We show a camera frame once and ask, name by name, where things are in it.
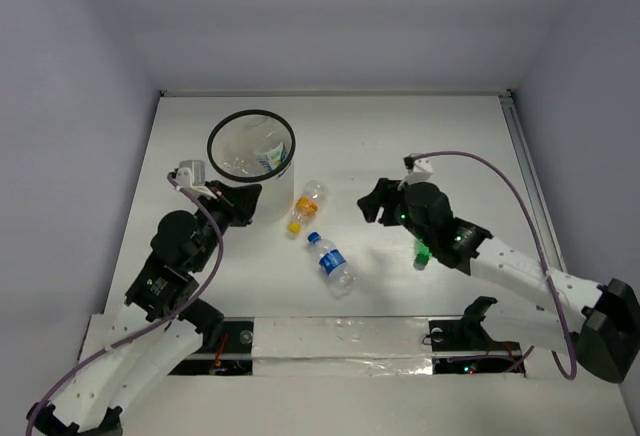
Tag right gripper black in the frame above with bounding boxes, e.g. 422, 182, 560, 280
358, 176, 434, 247

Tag clear plastic bottle unlabeled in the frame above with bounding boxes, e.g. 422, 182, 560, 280
221, 115, 283, 177

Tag clear bottle green white label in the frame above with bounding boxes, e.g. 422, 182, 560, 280
254, 141, 288, 173

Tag orange label bottle yellow cap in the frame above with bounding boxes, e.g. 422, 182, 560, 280
287, 180, 329, 235

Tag green plastic bottle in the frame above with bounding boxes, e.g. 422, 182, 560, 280
413, 240, 432, 271

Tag blue label bottle blue cap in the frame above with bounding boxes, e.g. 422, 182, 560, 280
307, 232, 356, 298

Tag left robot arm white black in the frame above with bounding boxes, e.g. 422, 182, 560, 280
26, 173, 262, 435

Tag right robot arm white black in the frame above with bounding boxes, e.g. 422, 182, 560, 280
357, 178, 639, 384

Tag white cylindrical bin black rim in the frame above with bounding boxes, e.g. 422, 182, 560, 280
206, 109, 297, 221

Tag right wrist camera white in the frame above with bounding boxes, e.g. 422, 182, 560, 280
399, 154, 433, 188

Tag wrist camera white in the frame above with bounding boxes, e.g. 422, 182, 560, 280
167, 159, 215, 199
399, 154, 433, 188

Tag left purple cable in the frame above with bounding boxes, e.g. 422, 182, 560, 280
24, 178, 226, 435

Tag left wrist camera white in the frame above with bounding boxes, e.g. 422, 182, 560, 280
167, 159, 215, 199

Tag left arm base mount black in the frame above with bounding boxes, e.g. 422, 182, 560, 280
170, 318, 254, 376

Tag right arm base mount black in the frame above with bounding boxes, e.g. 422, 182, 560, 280
421, 296, 526, 376

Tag aluminium rail right edge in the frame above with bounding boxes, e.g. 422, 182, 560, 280
498, 91, 566, 271

